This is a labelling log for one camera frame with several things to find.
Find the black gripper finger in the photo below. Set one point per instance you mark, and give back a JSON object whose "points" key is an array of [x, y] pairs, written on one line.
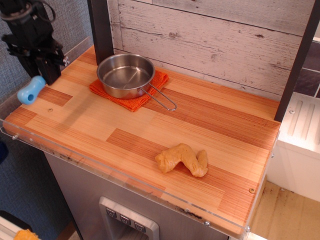
{"points": [[29, 63], [48, 70]]}

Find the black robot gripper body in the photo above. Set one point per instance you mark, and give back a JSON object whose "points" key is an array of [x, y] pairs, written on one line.
{"points": [[32, 35]]}

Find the blue handled grey spoon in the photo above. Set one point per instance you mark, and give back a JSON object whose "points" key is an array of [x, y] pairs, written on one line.
{"points": [[28, 94]]}

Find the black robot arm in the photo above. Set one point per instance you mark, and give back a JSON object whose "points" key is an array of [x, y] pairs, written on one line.
{"points": [[13, 5]]}

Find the stainless steel pan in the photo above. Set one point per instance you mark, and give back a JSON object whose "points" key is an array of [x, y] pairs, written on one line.
{"points": [[129, 76]]}

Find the orange knitted cloth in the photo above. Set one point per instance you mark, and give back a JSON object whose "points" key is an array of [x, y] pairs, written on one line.
{"points": [[158, 81]]}

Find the clear acrylic edge guard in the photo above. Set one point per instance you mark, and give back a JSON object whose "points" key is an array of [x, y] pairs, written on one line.
{"points": [[217, 200]]}

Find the grey toy fridge cabinet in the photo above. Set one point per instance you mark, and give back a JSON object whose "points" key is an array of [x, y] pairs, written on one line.
{"points": [[82, 190]]}

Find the tan toy chicken piece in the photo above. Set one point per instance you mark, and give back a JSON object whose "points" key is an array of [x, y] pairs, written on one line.
{"points": [[196, 163]]}

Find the orange object bottom left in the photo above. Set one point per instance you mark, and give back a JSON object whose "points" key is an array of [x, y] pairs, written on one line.
{"points": [[25, 234]]}

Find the silver dispenser panel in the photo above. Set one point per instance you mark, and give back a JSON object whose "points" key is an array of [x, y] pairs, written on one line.
{"points": [[122, 223]]}

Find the white toy sink unit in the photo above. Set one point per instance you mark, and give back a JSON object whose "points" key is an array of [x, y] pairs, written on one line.
{"points": [[295, 160]]}

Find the dark left frame post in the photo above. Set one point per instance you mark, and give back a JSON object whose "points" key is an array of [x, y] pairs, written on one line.
{"points": [[101, 29]]}

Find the dark frame post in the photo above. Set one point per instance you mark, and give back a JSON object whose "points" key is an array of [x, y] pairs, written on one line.
{"points": [[302, 53], [101, 29]]}

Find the dark right frame post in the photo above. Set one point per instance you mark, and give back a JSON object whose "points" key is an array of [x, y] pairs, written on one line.
{"points": [[302, 53]]}

